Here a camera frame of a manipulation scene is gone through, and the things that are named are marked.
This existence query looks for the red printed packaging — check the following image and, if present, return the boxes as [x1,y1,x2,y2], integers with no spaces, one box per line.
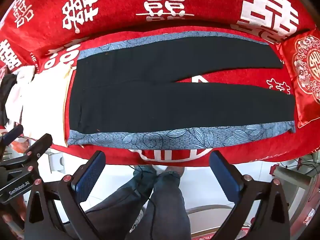
[10,136,33,160]

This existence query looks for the white cloth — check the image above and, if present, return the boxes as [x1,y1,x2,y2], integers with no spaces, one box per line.
[5,65,73,148]

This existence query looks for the red embroidered cushion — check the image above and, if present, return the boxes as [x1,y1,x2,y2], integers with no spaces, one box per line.
[276,29,320,128]

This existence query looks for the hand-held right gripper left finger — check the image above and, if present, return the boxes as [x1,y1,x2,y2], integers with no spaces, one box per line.
[24,150,107,240]

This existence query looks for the red printed sofa cover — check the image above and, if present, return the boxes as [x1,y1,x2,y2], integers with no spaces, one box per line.
[0,0,320,168]

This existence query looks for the grey furniture frame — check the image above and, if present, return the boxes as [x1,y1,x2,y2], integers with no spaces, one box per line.
[270,155,320,205]

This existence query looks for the black pants with blue-grey stripes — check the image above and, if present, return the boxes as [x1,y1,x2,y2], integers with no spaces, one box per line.
[67,31,297,148]

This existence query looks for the person's left leg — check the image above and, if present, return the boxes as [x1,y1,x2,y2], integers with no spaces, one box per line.
[85,165,158,240]

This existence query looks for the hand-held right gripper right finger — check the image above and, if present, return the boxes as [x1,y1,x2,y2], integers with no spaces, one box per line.
[209,150,292,240]

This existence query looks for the dark cloth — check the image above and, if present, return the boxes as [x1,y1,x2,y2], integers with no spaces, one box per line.
[0,74,19,126]

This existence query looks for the person's right leg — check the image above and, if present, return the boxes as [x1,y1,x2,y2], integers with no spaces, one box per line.
[144,166,192,240]

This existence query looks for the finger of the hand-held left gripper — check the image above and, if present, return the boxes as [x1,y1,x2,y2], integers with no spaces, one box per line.
[0,133,53,187]
[0,124,24,153]

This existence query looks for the person's leg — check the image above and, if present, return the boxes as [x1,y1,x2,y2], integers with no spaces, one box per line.
[144,166,192,240]
[85,165,158,240]

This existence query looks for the white box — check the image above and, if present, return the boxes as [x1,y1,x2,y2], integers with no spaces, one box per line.
[46,150,66,173]

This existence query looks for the thin black cable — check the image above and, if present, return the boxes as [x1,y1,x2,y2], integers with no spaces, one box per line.
[129,164,157,240]

